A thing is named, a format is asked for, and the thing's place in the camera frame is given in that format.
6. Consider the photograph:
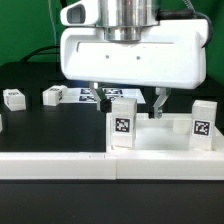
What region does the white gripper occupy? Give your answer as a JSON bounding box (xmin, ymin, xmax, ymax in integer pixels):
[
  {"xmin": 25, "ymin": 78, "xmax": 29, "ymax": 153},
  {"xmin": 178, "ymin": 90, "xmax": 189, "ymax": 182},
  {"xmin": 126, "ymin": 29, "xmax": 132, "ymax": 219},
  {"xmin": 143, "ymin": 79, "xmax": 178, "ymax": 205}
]
[{"xmin": 60, "ymin": 0, "xmax": 212, "ymax": 119}]

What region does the white square table top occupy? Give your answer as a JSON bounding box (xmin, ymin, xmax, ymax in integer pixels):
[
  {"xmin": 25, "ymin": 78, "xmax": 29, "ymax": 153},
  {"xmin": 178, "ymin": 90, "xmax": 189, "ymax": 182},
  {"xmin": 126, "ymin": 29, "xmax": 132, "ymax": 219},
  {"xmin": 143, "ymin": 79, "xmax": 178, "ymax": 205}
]
[{"xmin": 105, "ymin": 112, "xmax": 224, "ymax": 154}]

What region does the fiducial marker sheet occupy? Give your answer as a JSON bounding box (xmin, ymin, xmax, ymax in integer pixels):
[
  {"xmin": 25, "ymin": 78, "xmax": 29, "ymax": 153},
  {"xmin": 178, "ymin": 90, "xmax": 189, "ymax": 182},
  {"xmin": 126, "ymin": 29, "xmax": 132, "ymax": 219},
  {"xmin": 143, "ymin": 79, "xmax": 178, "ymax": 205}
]
[{"xmin": 61, "ymin": 88, "xmax": 145, "ymax": 104}]

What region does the white front fence bar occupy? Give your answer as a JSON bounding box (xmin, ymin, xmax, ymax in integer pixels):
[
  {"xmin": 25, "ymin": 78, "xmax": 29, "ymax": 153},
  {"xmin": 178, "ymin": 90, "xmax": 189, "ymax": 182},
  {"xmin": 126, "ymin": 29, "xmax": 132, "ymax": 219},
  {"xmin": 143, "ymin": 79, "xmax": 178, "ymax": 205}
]
[{"xmin": 0, "ymin": 152, "xmax": 224, "ymax": 180}]

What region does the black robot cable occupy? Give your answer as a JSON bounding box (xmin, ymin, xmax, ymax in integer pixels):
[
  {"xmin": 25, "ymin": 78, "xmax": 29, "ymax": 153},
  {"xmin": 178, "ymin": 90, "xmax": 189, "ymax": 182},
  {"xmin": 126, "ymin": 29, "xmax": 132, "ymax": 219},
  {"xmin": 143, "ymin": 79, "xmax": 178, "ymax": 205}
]
[{"xmin": 19, "ymin": 44, "xmax": 62, "ymax": 64}]

